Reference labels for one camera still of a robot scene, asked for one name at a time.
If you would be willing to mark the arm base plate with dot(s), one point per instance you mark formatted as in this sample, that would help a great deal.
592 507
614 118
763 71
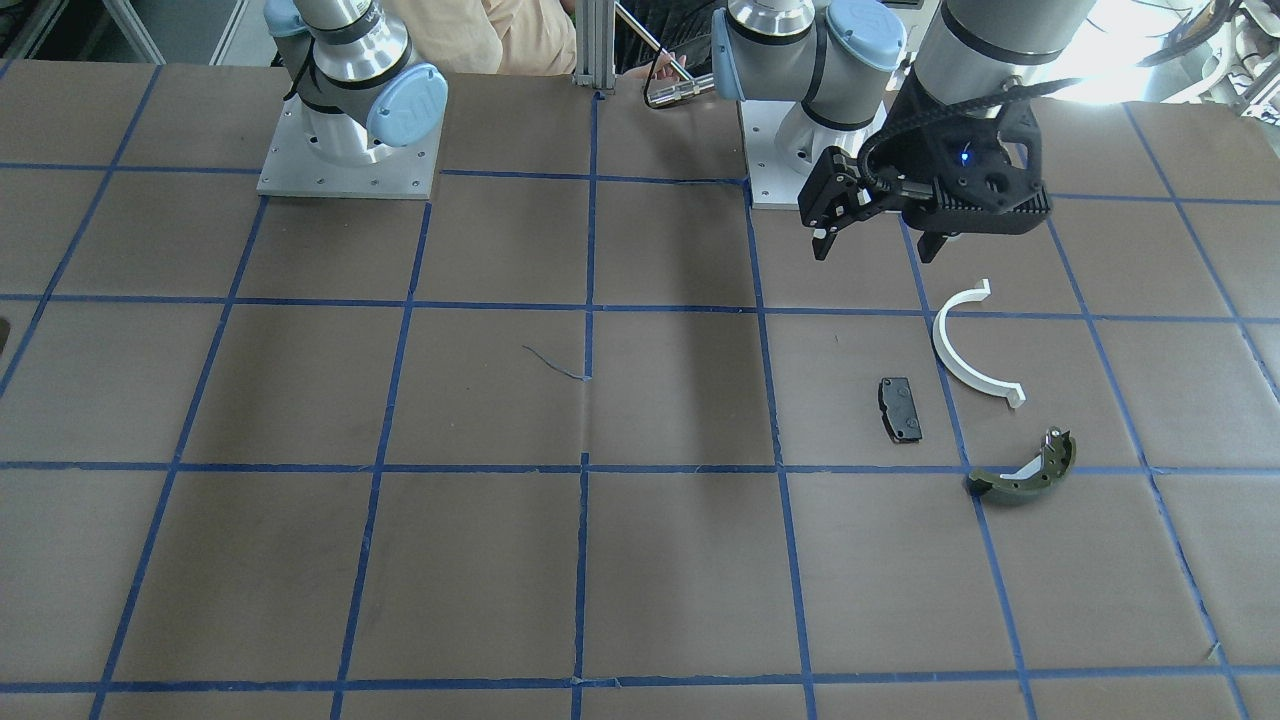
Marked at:
782 143
340 175

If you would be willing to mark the black brake pad plate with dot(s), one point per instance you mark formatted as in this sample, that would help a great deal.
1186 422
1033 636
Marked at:
898 410

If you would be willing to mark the white curved plastic bracket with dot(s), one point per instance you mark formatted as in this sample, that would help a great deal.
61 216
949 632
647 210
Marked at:
956 360

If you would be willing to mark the aluminium frame post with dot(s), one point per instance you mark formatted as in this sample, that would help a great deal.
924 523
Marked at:
594 28

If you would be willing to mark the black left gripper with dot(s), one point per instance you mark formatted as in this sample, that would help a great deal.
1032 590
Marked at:
917 153

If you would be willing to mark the olive green brake shoe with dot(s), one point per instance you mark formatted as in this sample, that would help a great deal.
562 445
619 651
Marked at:
1037 478

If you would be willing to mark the person in beige shirt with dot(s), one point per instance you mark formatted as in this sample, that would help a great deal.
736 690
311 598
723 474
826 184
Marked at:
517 38

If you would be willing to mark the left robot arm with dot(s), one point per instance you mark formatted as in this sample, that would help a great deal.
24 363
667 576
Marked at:
836 58

